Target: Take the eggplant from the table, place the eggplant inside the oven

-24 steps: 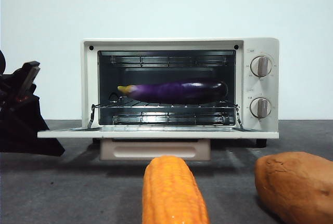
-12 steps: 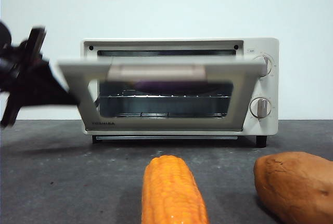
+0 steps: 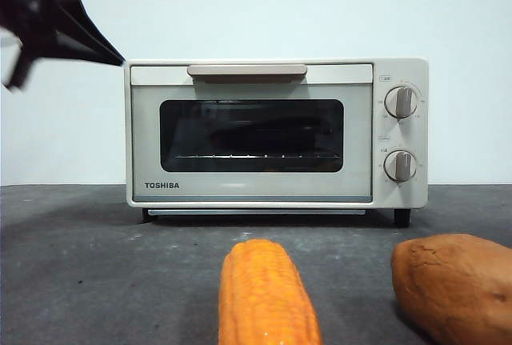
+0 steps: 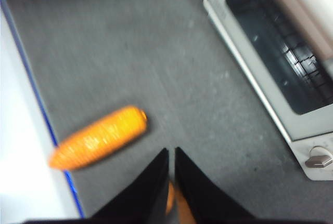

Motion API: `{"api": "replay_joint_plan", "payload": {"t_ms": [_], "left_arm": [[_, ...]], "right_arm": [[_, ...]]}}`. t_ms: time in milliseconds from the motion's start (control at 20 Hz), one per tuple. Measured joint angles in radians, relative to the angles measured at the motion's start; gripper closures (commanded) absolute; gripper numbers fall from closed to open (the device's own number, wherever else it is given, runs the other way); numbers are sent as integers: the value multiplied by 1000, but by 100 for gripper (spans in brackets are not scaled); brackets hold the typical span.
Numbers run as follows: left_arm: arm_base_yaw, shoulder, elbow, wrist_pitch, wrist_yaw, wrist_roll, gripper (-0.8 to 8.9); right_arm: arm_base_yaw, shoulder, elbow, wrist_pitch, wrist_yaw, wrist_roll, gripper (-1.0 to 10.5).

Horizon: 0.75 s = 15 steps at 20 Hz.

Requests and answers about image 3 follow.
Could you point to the purple eggplant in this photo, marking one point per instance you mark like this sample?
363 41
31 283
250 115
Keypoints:
272 137

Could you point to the cream Toshiba toaster oven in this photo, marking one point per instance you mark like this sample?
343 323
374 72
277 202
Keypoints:
418 137

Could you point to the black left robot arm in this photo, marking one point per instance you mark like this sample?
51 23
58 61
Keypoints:
24 9

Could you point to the beige round oven knob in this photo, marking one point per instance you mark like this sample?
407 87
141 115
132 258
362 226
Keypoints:
401 103
400 166

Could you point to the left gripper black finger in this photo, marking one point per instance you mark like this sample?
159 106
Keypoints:
80 21
60 46

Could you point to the orange corn cob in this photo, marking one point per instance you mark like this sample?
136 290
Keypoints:
264 293

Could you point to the brown sweet potato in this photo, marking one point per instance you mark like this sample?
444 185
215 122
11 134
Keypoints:
452 289

